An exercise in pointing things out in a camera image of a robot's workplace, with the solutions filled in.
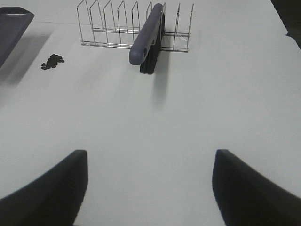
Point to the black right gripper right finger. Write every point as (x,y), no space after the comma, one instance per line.
(247,198)

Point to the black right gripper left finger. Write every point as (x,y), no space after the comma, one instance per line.
(53,199)

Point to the pile of coffee beans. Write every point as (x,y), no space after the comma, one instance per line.
(52,62)

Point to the grey plastic dustpan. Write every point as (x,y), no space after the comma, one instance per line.
(13,23)

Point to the metal wire rack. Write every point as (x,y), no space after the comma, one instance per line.
(117,23)

